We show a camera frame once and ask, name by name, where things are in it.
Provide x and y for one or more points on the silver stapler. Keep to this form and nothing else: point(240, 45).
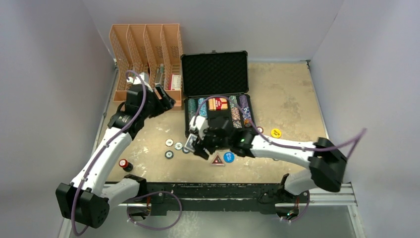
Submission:
point(159, 79)

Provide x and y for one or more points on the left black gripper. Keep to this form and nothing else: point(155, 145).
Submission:
point(165, 99)

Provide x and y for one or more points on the red triangle dealer token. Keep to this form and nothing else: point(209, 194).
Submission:
point(217, 161)

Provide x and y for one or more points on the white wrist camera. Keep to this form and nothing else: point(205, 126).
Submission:
point(198, 124)
point(142, 78)

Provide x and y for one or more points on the blue round button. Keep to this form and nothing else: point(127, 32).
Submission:
point(229, 157)

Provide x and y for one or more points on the white red small box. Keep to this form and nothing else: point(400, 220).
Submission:
point(175, 83)

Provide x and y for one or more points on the black poker chip case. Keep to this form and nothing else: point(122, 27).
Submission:
point(214, 74)

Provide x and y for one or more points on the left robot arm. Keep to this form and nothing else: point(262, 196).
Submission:
point(85, 200)

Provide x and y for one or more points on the yellow big blind button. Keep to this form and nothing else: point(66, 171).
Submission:
point(276, 133)

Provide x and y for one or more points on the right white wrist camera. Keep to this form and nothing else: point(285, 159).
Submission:
point(198, 124)

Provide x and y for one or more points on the green white chip stack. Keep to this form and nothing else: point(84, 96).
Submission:
point(233, 102)

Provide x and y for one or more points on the red gold card deck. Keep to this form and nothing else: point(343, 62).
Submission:
point(218, 104)

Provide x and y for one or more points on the orange blue chip stack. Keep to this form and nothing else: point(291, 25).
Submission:
point(236, 118)

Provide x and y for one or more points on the white chip far left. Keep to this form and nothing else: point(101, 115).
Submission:
point(169, 142)

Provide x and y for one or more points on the red yellow chip stack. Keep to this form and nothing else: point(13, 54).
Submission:
point(248, 123)

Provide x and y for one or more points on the dark teal chip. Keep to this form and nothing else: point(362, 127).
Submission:
point(185, 150)

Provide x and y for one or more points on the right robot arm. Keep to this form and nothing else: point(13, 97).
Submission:
point(322, 162)

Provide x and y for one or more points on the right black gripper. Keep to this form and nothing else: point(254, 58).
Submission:
point(199, 145)

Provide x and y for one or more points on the red black stamp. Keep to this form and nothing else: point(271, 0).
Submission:
point(125, 165)

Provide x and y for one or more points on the purple chip stack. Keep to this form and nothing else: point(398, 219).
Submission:
point(244, 102)

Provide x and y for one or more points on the white teal chip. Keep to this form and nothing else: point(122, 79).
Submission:
point(178, 146)

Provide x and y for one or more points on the light blue chip stack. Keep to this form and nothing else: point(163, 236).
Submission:
point(203, 109)

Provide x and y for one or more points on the blue white chip stack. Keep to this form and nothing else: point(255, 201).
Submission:
point(246, 113)

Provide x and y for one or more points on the peach plastic desk organizer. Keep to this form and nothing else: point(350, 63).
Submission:
point(142, 48)

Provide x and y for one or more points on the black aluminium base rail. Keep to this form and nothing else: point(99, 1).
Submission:
point(264, 198)

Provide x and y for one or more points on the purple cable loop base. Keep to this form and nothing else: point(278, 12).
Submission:
point(155, 210)

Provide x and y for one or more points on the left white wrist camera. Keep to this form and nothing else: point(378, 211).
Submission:
point(142, 78)

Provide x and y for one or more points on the blue card deck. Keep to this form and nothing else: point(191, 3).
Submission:
point(191, 142)

